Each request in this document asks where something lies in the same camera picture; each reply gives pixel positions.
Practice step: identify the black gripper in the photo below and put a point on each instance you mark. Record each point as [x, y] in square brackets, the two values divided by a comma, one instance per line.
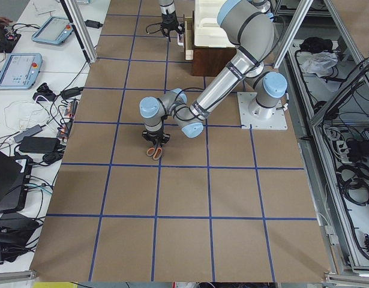
[154, 135]
[167, 21]

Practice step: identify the grey orange scissors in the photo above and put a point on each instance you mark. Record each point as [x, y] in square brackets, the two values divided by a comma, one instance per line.
[155, 152]

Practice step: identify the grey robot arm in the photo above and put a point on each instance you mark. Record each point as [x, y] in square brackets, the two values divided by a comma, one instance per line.
[167, 7]
[252, 33]

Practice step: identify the cream plastic tray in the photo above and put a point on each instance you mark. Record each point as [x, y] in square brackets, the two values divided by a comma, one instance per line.
[207, 32]

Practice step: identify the dark brown wooden cabinet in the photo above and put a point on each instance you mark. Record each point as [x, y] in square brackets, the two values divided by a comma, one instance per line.
[209, 61]

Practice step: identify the black power adapter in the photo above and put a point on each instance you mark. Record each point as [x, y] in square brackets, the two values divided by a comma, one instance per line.
[93, 24]

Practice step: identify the brown gridded table mat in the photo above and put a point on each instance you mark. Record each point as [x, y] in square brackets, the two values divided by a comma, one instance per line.
[230, 205]

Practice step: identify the far teach pendant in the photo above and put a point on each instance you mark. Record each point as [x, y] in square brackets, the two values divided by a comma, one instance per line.
[54, 31]

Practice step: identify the teach pendant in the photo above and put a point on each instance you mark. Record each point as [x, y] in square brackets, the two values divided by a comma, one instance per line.
[54, 31]
[20, 71]

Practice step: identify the large black power brick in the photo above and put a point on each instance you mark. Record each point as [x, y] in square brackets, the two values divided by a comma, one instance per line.
[39, 145]

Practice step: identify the black laptop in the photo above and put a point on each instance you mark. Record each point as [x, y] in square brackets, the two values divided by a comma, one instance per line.
[15, 173]

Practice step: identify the near teach pendant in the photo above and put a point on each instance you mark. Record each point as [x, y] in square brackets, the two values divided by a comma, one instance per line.
[20, 71]

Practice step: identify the white crumpled cloth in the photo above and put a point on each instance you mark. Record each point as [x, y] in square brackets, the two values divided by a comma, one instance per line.
[320, 64]

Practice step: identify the aluminium frame post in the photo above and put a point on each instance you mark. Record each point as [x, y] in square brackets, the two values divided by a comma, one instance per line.
[75, 17]

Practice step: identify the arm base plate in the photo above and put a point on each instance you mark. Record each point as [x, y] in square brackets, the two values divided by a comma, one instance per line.
[253, 116]

